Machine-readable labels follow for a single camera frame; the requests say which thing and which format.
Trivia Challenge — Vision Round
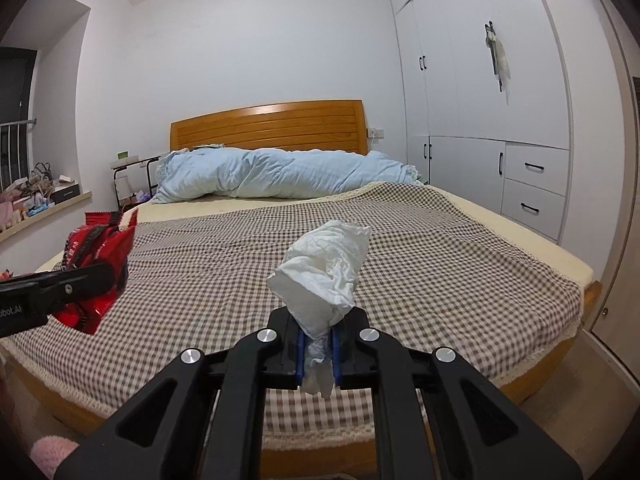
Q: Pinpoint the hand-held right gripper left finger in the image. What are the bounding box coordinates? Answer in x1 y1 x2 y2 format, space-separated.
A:
54 307 306 480

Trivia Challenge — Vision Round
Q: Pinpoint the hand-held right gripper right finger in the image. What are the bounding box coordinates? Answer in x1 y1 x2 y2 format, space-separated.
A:
327 307 583 480

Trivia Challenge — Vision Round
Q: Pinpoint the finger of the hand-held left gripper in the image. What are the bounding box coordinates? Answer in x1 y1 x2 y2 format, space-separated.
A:
0 260 130 317

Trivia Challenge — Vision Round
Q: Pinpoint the red snack bag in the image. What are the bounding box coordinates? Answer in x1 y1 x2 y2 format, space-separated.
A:
52 208 139 334

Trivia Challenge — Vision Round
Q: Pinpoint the white tissue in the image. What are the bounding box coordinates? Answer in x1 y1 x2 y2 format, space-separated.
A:
266 220 372 397

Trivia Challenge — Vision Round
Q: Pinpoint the black box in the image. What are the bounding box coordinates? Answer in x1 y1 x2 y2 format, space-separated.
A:
50 182 82 206

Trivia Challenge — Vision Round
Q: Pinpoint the windowsill clutter pile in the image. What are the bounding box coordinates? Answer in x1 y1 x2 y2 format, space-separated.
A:
0 162 52 232

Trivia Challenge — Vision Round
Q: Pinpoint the black metal bedside table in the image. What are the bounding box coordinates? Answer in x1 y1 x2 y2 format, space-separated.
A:
110 155 162 212

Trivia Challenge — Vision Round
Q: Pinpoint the black window railing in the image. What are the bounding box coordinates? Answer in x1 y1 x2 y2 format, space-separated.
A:
0 47 39 196

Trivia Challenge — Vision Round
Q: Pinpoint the light blue duvet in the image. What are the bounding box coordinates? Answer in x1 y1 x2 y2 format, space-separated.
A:
150 147 423 204

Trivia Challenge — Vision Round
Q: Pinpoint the cream bed sheet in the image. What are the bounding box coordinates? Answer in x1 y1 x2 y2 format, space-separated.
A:
34 184 597 292

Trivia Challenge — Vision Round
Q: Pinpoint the wooden bed with checkered cover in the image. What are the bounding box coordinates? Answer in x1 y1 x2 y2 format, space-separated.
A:
7 100 604 477

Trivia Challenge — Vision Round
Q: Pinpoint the white wardrobe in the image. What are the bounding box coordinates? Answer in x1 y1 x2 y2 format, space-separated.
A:
385 0 574 244

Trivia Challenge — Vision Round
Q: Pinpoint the pale hanging bag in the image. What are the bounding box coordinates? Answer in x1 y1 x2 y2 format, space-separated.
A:
484 20 513 107

